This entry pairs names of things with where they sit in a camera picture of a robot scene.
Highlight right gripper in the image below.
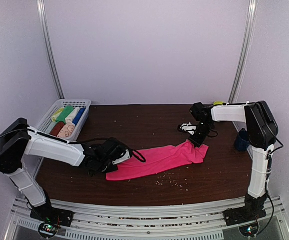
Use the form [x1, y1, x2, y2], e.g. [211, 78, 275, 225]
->
[188, 121, 214, 148]

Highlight orange bunny pattern towel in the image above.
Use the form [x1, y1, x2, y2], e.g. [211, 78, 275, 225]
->
[57, 122, 76, 139]

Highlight pink towel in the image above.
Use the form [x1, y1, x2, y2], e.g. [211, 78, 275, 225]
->
[106, 140, 209, 182]

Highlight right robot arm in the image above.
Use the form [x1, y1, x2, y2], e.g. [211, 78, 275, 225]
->
[188, 101, 279, 221]

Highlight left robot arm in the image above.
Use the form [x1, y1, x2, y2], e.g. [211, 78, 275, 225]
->
[0, 118, 133, 222]

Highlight lime green bowl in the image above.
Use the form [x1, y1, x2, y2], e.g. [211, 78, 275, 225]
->
[213, 101, 226, 106]

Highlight dark blue cup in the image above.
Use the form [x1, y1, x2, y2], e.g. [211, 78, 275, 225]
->
[234, 128, 250, 152]

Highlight blue rolled towel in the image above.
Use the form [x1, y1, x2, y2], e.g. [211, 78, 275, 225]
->
[72, 108, 86, 126]

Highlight cream rolled towel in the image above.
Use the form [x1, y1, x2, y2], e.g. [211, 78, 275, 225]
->
[65, 107, 80, 124]

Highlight white plastic basket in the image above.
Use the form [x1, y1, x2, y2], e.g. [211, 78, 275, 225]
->
[35, 99, 92, 141]

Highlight dark red rolled towel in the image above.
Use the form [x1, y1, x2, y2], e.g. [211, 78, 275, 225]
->
[49, 121, 66, 137]

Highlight green rolled towel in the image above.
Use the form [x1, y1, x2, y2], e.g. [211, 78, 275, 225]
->
[62, 105, 74, 123]

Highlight yellow rolled towel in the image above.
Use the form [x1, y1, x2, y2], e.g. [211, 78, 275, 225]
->
[51, 107, 65, 123]

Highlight left circuit board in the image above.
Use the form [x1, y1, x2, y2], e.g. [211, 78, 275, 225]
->
[38, 222, 61, 239]

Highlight circuit board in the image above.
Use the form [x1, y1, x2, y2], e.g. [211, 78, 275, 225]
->
[239, 223, 260, 238]
[38, 222, 61, 239]

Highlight right circuit board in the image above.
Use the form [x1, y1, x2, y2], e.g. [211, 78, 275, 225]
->
[239, 223, 260, 238]

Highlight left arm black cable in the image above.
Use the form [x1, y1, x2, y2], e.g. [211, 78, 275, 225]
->
[26, 128, 147, 164]

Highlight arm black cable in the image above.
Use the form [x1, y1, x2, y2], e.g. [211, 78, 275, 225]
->
[244, 134, 285, 233]
[26, 128, 147, 164]

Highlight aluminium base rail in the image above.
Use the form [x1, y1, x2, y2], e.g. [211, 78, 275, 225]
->
[4, 196, 289, 240]

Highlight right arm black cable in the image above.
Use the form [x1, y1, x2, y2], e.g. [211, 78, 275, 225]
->
[244, 134, 285, 233]

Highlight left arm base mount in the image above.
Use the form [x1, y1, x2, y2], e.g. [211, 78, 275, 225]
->
[30, 208, 74, 227]

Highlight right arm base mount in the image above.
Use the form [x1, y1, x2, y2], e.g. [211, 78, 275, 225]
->
[223, 207, 267, 227]

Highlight right aluminium frame post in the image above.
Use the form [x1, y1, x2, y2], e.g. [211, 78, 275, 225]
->
[228, 0, 258, 104]

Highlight aluminium frame post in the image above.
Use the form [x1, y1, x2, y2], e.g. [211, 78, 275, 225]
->
[228, 0, 258, 104]
[36, 0, 65, 99]

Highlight left aluminium frame post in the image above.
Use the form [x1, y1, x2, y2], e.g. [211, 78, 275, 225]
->
[36, 0, 65, 99]

